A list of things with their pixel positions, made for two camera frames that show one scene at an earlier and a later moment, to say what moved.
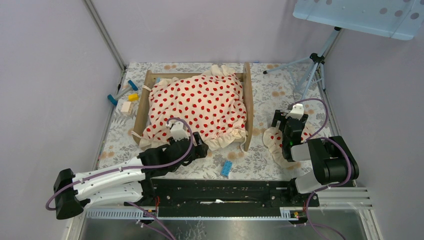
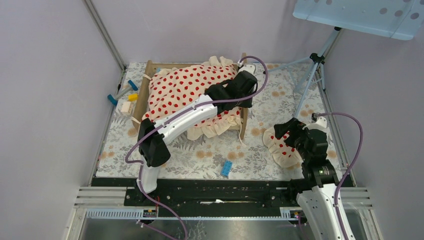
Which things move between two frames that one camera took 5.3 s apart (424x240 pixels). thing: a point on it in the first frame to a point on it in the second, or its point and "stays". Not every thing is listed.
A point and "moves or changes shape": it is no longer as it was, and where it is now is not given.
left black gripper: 201,151 to 246,104
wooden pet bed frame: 245,79 to 152,66
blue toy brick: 226,168 stays
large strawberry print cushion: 214,102 moves or changes shape
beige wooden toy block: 126,108 stays
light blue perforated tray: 402,19 stays
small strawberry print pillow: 273,138 stays
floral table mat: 276,87 stays
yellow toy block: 132,97 stays
